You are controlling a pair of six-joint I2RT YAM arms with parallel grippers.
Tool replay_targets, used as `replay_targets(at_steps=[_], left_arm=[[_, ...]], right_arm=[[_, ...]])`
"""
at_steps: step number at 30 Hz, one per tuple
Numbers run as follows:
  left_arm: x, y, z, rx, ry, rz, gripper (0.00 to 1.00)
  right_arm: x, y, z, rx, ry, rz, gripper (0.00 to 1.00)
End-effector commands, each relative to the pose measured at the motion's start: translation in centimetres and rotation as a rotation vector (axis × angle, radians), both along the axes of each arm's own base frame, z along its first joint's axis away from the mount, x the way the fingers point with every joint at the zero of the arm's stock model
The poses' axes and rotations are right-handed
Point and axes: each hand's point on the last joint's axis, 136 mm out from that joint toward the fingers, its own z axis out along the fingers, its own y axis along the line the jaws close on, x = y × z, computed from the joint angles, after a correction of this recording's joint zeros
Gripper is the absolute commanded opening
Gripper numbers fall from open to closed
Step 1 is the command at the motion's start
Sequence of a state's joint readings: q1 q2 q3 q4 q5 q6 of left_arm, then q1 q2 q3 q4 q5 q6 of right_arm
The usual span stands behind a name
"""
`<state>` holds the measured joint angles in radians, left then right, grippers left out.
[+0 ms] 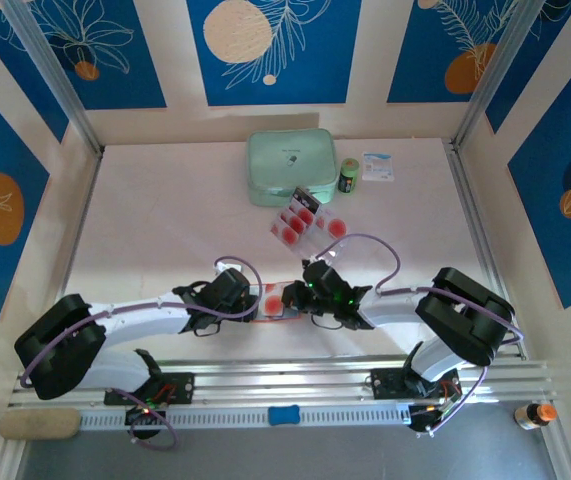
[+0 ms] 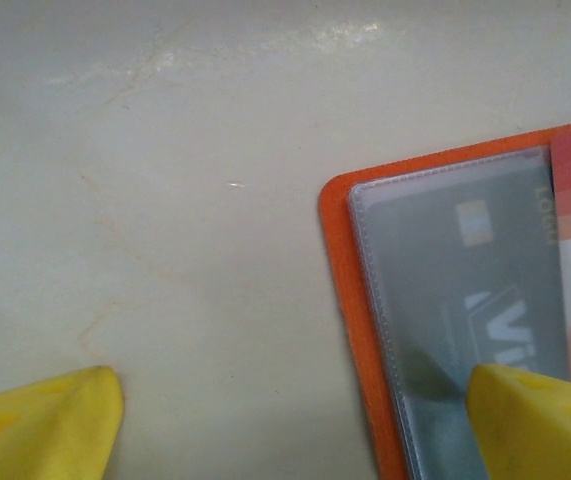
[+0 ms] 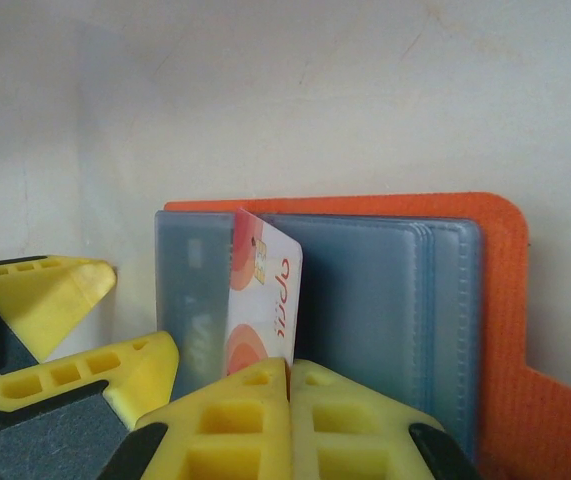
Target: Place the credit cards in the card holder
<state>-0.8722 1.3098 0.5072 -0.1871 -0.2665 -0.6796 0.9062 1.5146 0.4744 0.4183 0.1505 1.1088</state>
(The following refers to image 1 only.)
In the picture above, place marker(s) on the orange card holder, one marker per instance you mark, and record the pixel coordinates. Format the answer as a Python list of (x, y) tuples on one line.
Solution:
[(275, 320)]

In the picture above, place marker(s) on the clear acrylic card stand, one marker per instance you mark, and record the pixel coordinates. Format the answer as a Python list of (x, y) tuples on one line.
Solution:
[(315, 241)]

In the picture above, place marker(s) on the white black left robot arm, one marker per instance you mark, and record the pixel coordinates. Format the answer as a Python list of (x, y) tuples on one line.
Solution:
[(140, 317)]

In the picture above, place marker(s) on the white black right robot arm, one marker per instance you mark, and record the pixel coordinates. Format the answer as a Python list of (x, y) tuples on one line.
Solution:
[(390, 307)]

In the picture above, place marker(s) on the black credit card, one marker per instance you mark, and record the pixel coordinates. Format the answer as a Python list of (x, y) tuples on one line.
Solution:
[(306, 198)]

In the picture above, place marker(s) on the blue plastic clip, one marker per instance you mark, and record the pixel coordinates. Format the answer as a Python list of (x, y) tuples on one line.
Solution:
[(283, 416)]

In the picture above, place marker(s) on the black control box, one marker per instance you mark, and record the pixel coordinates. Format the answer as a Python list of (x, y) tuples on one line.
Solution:
[(147, 424), (422, 422)]

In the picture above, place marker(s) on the mint green zip pouch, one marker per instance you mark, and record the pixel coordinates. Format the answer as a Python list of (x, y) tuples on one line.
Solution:
[(285, 165)]

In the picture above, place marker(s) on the green capped bottle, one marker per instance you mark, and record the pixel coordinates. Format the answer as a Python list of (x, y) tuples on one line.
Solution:
[(349, 175)]

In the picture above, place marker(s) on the white blue paper packet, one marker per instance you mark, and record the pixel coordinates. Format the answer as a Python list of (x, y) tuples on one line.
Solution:
[(379, 167)]

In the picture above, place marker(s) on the beige foam block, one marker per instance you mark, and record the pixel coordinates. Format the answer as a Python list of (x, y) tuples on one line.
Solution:
[(40, 424)]

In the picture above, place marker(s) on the amber bottle orange cap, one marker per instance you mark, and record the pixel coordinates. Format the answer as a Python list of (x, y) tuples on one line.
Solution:
[(535, 416)]

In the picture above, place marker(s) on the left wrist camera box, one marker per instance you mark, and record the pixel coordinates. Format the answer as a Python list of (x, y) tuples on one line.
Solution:
[(230, 286)]

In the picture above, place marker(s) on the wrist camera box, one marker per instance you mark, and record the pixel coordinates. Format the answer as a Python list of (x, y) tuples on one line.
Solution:
[(230, 286), (321, 275)]

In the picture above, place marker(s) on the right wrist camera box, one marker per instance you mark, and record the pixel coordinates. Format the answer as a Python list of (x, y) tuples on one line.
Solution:
[(321, 275)]

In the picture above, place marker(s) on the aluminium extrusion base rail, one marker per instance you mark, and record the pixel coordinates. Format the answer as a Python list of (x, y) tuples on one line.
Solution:
[(290, 380)]

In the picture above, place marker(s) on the aluminium side rail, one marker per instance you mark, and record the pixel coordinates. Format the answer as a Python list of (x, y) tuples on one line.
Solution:
[(461, 175)]

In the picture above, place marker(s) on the aluminium frame post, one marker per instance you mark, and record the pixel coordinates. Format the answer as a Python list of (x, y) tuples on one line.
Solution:
[(493, 75), (58, 80)]

